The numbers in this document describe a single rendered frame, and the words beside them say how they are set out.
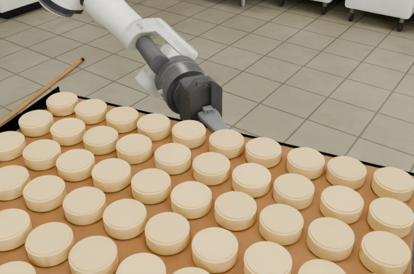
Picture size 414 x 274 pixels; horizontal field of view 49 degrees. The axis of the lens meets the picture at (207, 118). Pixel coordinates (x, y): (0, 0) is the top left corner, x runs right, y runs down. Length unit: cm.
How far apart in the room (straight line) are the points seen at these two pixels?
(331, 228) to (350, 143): 196
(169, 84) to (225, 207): 30
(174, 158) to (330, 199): 21
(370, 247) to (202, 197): 19
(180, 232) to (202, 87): 27
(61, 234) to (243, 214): 20
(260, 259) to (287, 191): 11
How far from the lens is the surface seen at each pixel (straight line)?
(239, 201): 55
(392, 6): 390
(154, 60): 82
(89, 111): 74
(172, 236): 52
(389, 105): 290
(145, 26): 90
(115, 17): 92
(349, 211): 57
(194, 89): 71
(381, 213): 58
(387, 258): 53
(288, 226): 53
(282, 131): 250
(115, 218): 54
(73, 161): 64
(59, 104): 77
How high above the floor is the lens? 140
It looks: 33 degrees down
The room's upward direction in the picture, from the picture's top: straight up
